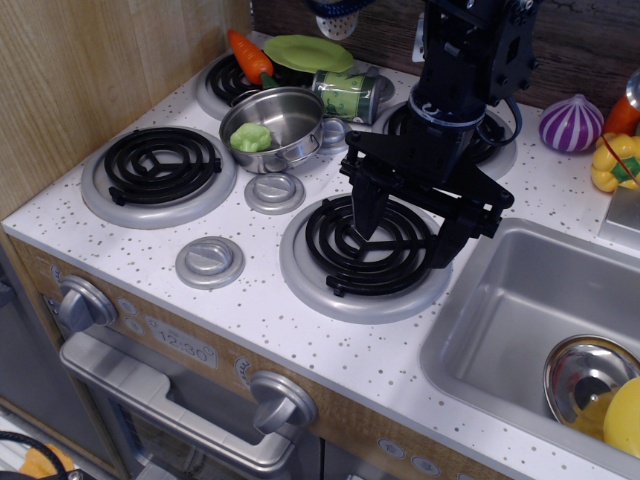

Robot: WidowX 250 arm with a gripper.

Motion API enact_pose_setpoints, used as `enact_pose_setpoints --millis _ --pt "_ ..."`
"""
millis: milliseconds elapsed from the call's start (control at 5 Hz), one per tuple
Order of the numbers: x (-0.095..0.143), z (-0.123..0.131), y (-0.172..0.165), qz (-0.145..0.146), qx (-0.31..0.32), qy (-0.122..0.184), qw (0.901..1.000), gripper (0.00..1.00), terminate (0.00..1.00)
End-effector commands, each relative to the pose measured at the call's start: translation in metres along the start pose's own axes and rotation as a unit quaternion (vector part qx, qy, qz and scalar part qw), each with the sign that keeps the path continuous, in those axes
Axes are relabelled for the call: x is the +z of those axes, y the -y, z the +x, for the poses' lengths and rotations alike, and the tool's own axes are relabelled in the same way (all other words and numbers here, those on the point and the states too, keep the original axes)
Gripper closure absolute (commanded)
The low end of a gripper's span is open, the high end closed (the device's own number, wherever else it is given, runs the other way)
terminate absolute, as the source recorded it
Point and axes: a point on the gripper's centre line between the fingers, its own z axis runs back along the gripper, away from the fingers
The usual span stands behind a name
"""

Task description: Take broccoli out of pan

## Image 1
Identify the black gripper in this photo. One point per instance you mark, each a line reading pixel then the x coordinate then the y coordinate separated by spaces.
pixel 427 166

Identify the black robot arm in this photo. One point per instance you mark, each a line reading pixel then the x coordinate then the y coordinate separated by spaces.
pixel 477 53

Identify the small steel pan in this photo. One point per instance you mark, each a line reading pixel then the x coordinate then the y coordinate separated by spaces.
pixel 293 115

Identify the green toy broccoli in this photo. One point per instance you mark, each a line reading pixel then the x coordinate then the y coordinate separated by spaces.
pixel 251 138

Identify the back right black burner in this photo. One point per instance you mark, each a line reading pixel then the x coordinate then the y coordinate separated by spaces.
pixel 493 160

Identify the black burner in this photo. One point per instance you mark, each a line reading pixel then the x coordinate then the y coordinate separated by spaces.
pixel 158 177
pixel 493 160
pixel 221 85
pixel 337 273

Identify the front right black burner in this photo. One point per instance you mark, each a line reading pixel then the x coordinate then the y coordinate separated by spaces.
pixel 337 273

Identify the grey stovetop knob back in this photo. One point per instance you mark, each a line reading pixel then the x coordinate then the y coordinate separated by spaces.
pixel 333 137

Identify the grey stovetop knob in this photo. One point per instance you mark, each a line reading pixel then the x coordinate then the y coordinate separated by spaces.
pixel 274 193
pixel 333 137
pixel 209 263

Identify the green labelled toy can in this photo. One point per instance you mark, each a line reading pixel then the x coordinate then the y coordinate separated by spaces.
pixel 349 97

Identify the grey toy sink basin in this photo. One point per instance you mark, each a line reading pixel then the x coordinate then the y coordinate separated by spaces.
pixel 521 293

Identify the grey stovetop knob middle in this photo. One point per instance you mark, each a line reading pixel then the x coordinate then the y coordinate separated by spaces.
pixel 274 193

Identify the purple striped toy onion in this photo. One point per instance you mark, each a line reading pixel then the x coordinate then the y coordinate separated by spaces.
pixel 571 125

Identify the green toy plate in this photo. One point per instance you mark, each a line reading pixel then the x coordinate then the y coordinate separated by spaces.
pixel 308 54

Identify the grey slotted spoon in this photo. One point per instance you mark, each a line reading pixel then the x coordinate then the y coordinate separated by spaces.
pixel 337 28

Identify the grey faucet base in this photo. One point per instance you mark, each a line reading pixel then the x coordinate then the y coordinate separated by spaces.
pixel 621 222

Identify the grey stovetop knob front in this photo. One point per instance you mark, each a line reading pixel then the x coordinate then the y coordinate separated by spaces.
pixel 209 263

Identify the yellow toy bell pepper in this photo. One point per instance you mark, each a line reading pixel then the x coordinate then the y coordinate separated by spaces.
pixel 615 163

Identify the orange toy carrot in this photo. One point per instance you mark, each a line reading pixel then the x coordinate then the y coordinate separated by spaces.
pixel 254 63

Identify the back left black burner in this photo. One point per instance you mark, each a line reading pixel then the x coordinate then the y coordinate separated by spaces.
pixel 221 85

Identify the right grey oven knob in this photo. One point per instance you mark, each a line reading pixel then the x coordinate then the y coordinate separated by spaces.
pixel 280 401

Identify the grey oven knob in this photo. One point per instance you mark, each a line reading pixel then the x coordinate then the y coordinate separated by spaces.
pixel 84 305
pixel 280 401

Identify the steel pot lid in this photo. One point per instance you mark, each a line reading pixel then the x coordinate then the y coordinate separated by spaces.
pixel 581 376

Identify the front left black burner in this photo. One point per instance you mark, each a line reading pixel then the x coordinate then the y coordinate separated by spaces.
pixel 158 177

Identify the oven clock display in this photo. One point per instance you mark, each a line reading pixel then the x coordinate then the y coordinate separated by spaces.
pixel 182 342

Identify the yellow toy fruit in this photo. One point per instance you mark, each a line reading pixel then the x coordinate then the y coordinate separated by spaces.
pixel 612 417

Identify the left grey oven knob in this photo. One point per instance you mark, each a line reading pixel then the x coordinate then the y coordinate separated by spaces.
pixel 84 305

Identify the orange toy on floor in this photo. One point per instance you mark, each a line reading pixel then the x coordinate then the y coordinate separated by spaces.
pixel 38 466

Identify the grey oven door handle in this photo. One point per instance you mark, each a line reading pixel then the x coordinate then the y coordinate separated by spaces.
pixel 177 421

